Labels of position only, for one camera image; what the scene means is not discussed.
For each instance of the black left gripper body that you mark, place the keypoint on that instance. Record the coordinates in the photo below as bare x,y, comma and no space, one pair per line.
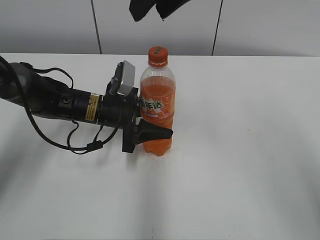
119,112

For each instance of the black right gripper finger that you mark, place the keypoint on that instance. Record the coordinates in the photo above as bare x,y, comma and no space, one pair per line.
166,7
139,8

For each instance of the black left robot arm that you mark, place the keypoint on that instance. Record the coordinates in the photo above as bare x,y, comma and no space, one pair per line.
42,96

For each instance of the orange bottle cap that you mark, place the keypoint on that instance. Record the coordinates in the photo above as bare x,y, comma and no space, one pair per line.
158,57

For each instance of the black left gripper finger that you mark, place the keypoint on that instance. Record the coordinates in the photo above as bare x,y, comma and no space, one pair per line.
145,132

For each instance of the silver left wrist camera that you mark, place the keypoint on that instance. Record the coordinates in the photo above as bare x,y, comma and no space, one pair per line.
123,80

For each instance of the orange soda bottle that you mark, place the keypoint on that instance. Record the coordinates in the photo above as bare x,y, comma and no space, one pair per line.
157,91

